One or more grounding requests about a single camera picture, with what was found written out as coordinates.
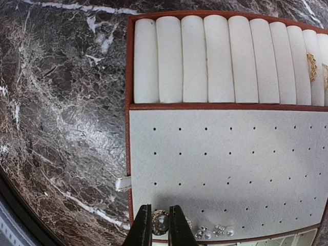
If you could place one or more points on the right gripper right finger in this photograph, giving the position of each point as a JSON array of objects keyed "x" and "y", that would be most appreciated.
[{"x": 180, "y": 233}]

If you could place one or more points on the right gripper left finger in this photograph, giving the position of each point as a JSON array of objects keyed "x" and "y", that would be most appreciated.
[{"x": 140, "y": 233}]

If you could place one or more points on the red jewelry tray cream insert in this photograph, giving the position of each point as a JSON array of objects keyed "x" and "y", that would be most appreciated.
[{"x": 226, "y": 116}]

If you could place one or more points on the black front table rail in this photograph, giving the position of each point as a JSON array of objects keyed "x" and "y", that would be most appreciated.
[{"x": 23, "y": 215}]

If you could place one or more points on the white slotted cable duct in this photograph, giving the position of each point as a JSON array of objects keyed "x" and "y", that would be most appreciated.
[{"x": 7, "y": 232}]

